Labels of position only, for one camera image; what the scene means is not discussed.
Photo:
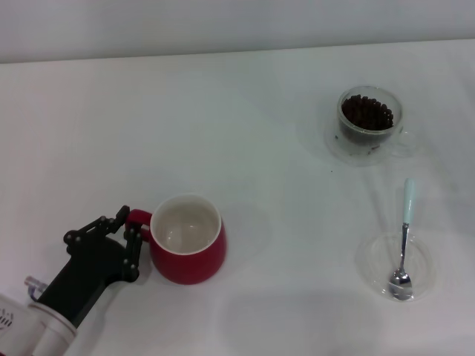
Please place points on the clear glass saucer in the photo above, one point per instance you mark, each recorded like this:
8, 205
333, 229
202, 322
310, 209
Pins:
421, 259

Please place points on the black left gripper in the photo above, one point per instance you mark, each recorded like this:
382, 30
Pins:
85, 270

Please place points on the red mug white inside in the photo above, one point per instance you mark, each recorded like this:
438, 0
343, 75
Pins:
189, 265

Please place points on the double-walled glass cup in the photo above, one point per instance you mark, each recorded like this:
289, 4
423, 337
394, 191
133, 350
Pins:
367, 148

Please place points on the coffee beans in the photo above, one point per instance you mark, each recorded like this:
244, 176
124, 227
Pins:
367, 113

